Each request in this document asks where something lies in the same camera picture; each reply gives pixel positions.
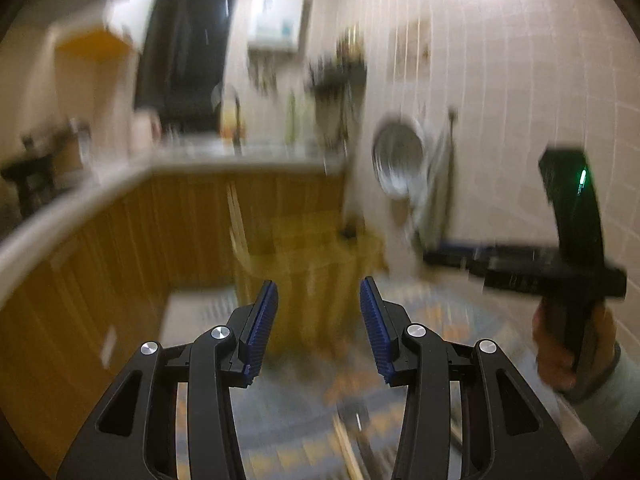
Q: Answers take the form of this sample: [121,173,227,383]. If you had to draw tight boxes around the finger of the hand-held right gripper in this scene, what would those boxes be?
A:
[423,239,493,275]

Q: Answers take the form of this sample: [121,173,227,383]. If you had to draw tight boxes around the grey hanging kitchen tool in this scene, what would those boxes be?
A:
[410,106,461,251]

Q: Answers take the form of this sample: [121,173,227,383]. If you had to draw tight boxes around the person's right hand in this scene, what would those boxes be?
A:
[531,302,621,394]

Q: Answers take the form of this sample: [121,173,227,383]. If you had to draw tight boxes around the black stove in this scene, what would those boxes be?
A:
[0,152,57,213]

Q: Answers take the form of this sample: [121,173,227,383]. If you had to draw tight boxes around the wooden kitchen base cabinet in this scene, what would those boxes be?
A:
[0,146,352,466]

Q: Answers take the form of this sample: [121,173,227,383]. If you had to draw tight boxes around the patterned floor mat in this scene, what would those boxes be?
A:
[162,277,556,480]

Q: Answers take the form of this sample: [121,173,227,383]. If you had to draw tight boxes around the light wooden stool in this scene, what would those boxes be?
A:
[227,182,385,350]

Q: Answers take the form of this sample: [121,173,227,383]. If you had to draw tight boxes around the white and yellow wall cabinet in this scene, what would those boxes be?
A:
[54,0,167,59]

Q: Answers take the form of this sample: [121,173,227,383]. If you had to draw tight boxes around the dark metal utensil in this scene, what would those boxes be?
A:
[354,399,388,480]

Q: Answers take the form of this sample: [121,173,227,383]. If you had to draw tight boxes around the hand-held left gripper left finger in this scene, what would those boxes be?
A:
[55,279,279,480]

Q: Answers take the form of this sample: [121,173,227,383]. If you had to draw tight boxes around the dark curved faucet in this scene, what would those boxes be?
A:
[229,91,245,157]

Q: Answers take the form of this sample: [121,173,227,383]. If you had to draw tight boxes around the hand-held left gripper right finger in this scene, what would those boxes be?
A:
[359,275,584,480]

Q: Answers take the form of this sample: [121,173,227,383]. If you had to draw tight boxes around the dark window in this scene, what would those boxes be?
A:
[134,0,238,133]

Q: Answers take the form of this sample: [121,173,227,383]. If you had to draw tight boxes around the light wooden stick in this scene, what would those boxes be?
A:
[333,404,365,480]

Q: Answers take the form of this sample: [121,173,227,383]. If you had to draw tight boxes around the person's right forearm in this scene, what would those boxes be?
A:
[564,344,640,443]

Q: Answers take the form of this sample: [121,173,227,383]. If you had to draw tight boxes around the black wall utensil rack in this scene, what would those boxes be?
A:
[306,25,368,111]

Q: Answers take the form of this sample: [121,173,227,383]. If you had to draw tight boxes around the white wall water heater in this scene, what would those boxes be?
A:
[248,0,307,54]

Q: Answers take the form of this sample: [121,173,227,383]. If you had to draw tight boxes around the round metal hanging pot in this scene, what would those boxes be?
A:
[371,114,429,202]

